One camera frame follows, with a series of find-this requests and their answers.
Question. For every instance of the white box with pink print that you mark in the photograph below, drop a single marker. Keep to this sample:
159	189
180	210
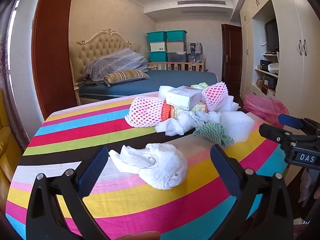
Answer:
182	96

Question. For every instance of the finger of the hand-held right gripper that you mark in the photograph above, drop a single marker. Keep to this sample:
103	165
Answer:
272	131
290	121

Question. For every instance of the crumpled white tissue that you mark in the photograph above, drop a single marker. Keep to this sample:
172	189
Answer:
175	127

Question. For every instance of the grey blanket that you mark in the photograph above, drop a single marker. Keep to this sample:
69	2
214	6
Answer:
117	60

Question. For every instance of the yellow white small box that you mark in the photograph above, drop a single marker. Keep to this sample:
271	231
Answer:
178	111

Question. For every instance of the green clear plastic packet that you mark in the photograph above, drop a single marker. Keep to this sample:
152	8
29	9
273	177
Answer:
200	85

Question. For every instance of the black safe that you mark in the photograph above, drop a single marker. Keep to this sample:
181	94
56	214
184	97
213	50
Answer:
270	82

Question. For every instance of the black white checked bag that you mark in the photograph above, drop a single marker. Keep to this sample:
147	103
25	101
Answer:
193	48

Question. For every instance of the cream wardrobe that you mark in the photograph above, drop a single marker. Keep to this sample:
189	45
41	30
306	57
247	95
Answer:
290	42

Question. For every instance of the striped pillow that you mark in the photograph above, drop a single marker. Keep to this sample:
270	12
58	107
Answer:
125	76

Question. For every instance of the yellow printed box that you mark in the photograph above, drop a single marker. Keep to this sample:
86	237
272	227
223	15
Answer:
198	107

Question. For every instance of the rainbow striped tablecloth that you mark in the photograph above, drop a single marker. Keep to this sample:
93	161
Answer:
100	135

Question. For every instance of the pink lined bin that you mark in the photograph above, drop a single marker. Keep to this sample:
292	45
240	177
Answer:
265	108

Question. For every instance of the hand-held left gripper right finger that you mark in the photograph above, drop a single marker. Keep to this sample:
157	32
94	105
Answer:
225	170

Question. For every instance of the dark wooden door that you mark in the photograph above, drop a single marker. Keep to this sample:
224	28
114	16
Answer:
231	55

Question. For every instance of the beige tufted headboard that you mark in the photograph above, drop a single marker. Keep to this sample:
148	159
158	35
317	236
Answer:
105	42

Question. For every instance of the white foam sheet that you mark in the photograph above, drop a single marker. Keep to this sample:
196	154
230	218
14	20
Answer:
165	91

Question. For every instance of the green zigzag cloth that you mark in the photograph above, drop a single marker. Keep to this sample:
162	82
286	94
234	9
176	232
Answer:
212	131

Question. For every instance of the pink foam fruit net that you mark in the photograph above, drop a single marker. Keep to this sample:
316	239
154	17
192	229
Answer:
215	96
145	112

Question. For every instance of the person's left hand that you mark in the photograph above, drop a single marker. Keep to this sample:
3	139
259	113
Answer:
140	237

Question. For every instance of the brown wooden panel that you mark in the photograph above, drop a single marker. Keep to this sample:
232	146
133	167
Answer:
52	42

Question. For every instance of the wooden crib rail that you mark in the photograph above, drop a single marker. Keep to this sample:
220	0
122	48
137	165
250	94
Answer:
185	66

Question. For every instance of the white foam block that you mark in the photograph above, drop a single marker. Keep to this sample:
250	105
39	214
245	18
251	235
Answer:
237	126

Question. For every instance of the black television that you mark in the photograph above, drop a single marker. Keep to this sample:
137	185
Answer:
272	36

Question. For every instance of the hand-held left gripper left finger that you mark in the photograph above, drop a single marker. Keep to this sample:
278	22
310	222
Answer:
92	172

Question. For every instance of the stack of plastic storage boxes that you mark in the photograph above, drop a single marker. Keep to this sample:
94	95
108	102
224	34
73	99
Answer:
157	37

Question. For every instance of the bed with blue sheet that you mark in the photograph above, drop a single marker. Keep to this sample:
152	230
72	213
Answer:
162	82

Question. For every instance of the ceiling air vent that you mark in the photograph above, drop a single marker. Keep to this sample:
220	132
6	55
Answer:
200	3

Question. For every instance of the white plastic bag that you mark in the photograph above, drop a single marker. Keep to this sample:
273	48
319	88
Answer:
160	167

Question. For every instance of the orange foam net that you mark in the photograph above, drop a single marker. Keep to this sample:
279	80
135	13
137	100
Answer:
165	112

